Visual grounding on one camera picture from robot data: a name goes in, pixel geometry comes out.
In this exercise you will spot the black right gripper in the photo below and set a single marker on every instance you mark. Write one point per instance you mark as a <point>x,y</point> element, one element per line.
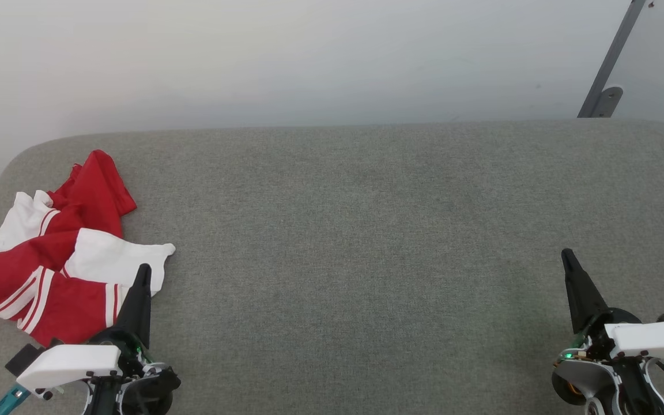
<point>626,374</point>

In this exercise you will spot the grey fabric sofa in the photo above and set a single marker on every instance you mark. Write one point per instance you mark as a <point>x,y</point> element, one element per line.
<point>366,242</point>

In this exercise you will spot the grey metal pole with bracket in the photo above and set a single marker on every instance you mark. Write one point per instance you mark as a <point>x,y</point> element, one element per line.
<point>608,63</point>

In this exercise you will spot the white left camera bracket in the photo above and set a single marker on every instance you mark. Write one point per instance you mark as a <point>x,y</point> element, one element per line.
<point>70,366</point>

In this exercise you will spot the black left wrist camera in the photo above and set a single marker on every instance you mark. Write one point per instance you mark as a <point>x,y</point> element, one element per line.
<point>23,358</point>

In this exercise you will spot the red and white t-shirt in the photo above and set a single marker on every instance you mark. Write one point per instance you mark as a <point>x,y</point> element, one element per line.
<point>72,288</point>

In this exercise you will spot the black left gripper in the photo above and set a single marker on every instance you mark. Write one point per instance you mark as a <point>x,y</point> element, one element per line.
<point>136,386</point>

